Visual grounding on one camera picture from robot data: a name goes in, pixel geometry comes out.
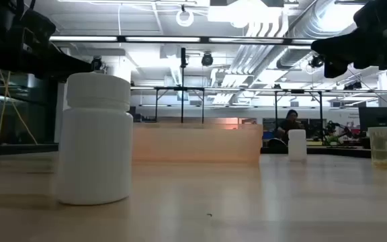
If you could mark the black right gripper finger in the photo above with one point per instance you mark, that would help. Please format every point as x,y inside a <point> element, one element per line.
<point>338,47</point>
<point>334,70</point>

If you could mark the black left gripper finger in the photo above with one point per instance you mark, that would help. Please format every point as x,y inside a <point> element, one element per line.
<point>54,77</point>
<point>66,64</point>

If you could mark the small white pill bottle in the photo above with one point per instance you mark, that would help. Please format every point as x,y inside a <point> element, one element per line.
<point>297,144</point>

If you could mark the large white pill bottle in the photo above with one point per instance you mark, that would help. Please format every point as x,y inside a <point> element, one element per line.
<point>94,151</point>

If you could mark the clear yellowish plastic cup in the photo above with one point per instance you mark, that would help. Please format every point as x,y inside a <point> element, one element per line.
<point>380,148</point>

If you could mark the black background robot arm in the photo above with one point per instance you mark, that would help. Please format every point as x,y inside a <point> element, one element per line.
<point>334,129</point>

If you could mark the translucent orange plastic basket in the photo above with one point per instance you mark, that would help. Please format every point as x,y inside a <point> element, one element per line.
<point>197,144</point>

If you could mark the black ceiling spotlight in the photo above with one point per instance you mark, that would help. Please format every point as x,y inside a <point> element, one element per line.
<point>353,86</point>

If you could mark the black computer monitor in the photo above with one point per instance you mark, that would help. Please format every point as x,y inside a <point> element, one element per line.
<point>378,118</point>
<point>132,112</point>

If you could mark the person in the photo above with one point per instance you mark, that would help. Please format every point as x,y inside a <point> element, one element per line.
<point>289,126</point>

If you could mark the black office chair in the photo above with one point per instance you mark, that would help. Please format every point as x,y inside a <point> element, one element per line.
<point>277,144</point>

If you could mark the black bar with light strips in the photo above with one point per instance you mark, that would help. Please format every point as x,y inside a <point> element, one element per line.
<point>205,39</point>

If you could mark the black round rig camera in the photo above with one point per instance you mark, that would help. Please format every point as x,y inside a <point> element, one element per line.
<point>316,62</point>
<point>207,59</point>
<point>96,64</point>

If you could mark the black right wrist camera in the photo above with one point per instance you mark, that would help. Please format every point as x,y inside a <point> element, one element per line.
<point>375,13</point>

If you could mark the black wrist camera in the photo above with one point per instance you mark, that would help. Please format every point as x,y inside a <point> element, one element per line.
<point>39,27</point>
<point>375,13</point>

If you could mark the black metal frame stand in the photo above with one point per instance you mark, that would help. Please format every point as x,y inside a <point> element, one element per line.
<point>180,88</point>
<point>297,91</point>

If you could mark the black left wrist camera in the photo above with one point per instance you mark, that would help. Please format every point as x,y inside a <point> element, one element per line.
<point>39,27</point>

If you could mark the black camera pole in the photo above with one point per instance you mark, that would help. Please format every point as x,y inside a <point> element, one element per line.
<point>182,67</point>

